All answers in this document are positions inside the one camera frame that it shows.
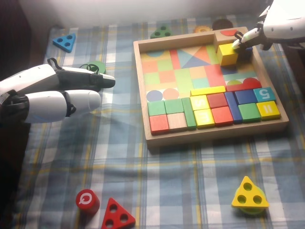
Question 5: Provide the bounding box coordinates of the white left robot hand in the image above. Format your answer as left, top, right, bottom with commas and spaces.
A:
0, 57, 117, 125

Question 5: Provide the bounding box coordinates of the green wooden ring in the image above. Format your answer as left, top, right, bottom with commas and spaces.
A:
80, 61, 107, 75

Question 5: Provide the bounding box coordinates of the red cylinder block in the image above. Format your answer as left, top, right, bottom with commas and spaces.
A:
75, 188, 101, 215

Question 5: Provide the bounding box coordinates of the white backdrop board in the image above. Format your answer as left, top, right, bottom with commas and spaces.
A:
18, 0, 272, 29

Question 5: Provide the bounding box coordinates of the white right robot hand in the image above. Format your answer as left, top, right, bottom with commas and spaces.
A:
231, 0, 305, 51

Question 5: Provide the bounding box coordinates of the red triangle three-hole block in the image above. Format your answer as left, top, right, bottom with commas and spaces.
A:
101, 197, 136, 229

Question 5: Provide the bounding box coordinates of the yellow cube block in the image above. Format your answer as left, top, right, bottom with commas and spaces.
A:
216, 42, 239, 67

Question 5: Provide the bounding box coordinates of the yellow triangle three-hole block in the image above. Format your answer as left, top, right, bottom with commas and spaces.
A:
231, 176, 270, 208

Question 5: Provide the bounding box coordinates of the blue plaid table cloth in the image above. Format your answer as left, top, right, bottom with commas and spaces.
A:
14, 16, 305, 229

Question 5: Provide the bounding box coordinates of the green triangle three-hole block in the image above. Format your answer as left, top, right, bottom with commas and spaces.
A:
150, 25, 173, 39

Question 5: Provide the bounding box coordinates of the wooden puzzle tray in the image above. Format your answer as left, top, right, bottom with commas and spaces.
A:
132, 26, 289, 148

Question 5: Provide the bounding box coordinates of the dark chocolate toy cookie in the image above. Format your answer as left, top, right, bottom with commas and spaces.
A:
212, 19, 234, 31

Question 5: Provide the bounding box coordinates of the blue triangle three-hole block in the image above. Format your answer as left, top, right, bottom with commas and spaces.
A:
52, 32, 77, 53

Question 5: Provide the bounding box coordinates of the yellow flower toy cookie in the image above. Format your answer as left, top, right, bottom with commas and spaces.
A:
193, 25, 213, 34

